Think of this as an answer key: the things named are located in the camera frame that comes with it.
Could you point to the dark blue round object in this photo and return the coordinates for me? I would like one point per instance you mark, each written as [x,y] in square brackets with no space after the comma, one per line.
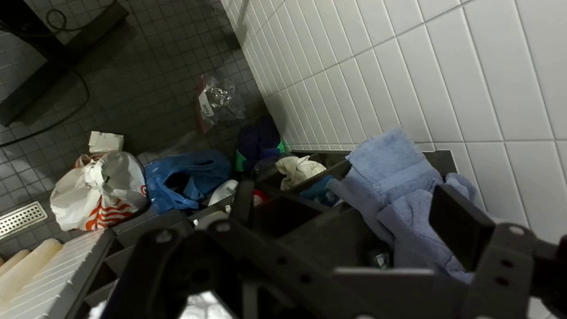
[258,142]

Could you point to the cream cloth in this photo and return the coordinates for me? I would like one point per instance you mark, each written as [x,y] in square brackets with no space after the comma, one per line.
[297,170]

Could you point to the black open shelf cabinet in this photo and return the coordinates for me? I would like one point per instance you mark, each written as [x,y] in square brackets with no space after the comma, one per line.
[294,218]

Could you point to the metal floor drain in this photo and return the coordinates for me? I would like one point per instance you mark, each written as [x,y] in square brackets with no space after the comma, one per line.
[19,216]

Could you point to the clear plastic bag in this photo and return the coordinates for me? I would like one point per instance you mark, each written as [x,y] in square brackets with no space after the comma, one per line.
[217,103]

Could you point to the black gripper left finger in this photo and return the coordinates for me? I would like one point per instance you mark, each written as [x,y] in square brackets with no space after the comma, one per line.
[177,271]

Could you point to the white tissue pack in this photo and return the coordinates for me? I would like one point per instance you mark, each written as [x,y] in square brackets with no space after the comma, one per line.
[104,142]

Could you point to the blue towel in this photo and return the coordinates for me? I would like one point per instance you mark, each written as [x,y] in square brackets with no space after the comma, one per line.
[400,188]

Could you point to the white ribbed panel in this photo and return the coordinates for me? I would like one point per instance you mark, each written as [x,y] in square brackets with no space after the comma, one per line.
[40,276]

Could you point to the white and orange plastic bag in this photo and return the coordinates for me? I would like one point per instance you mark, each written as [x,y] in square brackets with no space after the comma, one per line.
[97,191]

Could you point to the small green item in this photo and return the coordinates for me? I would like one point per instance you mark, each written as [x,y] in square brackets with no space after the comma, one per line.
[281,147]

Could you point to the blue plastic bag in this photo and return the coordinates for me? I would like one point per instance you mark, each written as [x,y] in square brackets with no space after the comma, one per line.
[182,179]

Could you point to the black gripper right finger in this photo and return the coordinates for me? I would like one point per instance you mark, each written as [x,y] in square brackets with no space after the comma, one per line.
[506,266]

